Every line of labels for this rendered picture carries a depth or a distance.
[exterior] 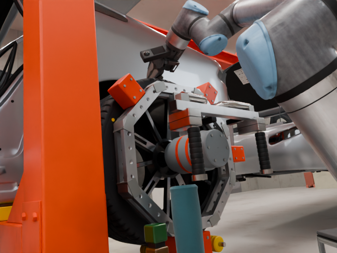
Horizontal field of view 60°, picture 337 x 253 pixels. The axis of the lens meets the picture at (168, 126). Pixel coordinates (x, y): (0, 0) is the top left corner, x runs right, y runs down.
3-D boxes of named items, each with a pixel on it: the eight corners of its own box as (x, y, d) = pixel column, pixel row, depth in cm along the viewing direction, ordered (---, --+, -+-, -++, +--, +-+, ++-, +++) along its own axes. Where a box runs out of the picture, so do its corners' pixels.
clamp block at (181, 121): (181, 132, 89) (179, 115, 90) (203, 125, 82) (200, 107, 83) (169, 131, 86) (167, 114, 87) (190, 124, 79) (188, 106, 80)
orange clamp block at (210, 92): (200, 111, 128) (205, 96, 133) (213, 106, 123) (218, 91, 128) (189, 101, 125) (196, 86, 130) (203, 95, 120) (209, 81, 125)
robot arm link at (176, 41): (177, 38, 106) (166, 22, 111) (171, 49, 109) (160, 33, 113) (194, 42, 112) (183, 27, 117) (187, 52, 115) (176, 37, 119)
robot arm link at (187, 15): (198, 10, 98) (183, -7, 103) (179, 40, 106) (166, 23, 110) (215, 15, 105) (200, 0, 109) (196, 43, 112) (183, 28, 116)
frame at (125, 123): (229, 219, 124) (213, 97, 135) (242, 219, 119) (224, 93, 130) (120, 246, 88) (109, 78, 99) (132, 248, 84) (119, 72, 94)
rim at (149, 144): (64, 197, 106) (164, 239, 130) (94, 194, 89) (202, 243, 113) (112, 89, 130) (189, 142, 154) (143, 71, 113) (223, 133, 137)
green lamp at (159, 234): (157, 239, 70) (156, 222, 70) (168, 240, 67) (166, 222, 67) (144, 243, 67) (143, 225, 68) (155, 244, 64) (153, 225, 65)
